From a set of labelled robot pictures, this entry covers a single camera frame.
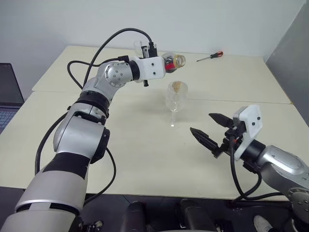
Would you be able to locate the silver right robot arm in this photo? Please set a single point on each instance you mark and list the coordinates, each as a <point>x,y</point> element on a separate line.
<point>282,164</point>

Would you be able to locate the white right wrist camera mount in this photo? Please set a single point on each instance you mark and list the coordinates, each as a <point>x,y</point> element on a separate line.
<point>252,125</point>

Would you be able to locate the dark laptop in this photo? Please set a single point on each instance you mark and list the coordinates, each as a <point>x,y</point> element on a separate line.
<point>8,96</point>

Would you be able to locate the drink bottle with red label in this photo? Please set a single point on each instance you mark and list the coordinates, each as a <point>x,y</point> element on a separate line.
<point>178,60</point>

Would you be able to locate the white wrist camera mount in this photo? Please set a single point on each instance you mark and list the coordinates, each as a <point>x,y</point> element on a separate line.
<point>152,67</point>
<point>252,125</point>

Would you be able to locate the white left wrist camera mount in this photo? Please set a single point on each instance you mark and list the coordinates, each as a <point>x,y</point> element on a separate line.
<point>152,67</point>

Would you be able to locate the clear wine glass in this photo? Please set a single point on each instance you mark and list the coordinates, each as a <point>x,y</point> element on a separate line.
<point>177,99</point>

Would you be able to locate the dark rounded shape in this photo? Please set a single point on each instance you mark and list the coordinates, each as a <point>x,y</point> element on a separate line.
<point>195,213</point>
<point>134,216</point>

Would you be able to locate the white shoe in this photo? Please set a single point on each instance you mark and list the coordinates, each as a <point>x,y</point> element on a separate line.
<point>262,223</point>

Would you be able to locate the red and black screwdriver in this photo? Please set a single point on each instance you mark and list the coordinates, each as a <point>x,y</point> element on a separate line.
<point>216,53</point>

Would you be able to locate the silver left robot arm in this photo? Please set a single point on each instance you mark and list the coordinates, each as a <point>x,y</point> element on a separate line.
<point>72,135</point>

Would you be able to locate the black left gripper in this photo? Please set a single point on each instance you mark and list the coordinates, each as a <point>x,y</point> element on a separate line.
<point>144,52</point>

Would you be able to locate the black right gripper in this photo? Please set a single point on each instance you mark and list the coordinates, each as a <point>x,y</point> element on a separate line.
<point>233,137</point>

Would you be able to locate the grey partition panel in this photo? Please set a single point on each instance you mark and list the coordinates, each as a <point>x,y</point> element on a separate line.
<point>289,60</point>

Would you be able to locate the clear glass tumbler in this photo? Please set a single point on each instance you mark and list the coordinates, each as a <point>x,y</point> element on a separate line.
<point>137,47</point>

